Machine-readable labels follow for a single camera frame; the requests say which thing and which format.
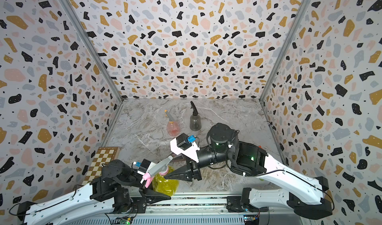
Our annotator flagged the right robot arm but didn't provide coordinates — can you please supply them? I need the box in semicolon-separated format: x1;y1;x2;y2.
165;123;334;220

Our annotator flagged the yellow spray bottle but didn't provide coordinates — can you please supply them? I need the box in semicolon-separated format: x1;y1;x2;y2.
152;166;179;197

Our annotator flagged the orange grey spray nozzle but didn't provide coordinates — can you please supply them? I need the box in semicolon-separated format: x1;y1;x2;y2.
165;110;176;123

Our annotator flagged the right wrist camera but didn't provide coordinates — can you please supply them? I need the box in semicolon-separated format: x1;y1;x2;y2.
170;133;200;163

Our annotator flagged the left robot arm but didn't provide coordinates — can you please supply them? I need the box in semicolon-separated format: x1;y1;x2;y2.
15;156;173;225

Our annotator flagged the black spray nozzle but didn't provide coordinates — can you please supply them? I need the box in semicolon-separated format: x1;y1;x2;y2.
191;101;199;116

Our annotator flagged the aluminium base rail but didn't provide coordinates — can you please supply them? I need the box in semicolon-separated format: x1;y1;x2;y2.
71;192;315;225

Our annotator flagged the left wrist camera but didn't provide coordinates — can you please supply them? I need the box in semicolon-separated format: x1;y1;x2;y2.
132;159;156;175

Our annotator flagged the pink grey spray nozzle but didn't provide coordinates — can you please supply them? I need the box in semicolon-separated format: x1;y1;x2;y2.
140;155;173;188

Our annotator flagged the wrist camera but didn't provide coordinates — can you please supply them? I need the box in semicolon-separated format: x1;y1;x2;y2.
170;133;200;163
132;159;156;175

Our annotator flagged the wooden chessboard box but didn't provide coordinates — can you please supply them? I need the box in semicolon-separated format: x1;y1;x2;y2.
82;147;120;186

